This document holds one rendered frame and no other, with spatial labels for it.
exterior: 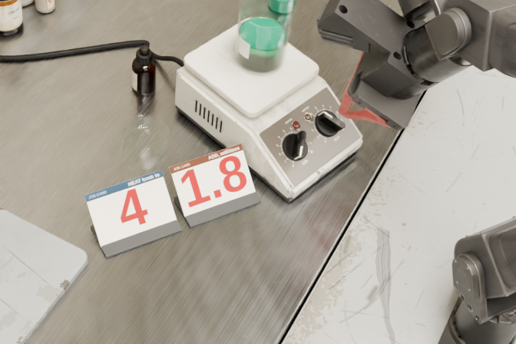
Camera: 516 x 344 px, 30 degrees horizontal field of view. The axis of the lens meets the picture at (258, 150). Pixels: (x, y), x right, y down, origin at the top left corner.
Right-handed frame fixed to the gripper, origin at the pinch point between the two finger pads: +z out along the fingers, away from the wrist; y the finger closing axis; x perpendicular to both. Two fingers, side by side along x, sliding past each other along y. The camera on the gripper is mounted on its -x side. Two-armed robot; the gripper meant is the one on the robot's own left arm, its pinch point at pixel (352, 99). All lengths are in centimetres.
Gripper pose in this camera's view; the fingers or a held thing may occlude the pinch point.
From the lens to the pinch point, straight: 107.3
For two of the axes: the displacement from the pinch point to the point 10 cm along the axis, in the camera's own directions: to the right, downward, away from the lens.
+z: -4.3, 2.5, 8.6
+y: -3.9, 8.1, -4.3
